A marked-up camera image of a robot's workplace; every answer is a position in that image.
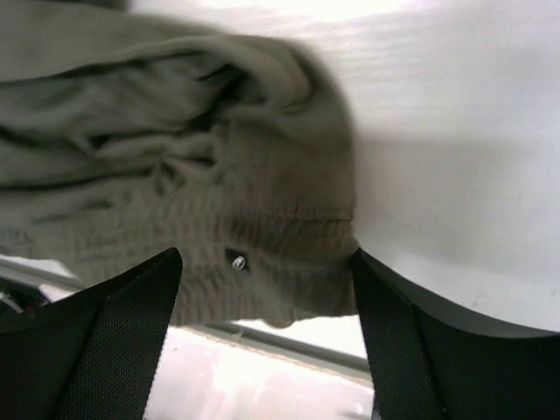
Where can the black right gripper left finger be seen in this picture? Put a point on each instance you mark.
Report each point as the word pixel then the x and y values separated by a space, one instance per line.
pixel 91 355

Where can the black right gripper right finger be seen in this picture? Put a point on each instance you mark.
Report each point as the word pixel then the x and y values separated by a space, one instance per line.
pixel 431 358

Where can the olive green shorts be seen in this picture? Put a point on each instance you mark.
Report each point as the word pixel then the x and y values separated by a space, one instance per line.
pixel 123 135

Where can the aluminium table edge rail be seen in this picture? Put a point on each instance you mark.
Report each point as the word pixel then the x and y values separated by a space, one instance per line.
pixel 336 342

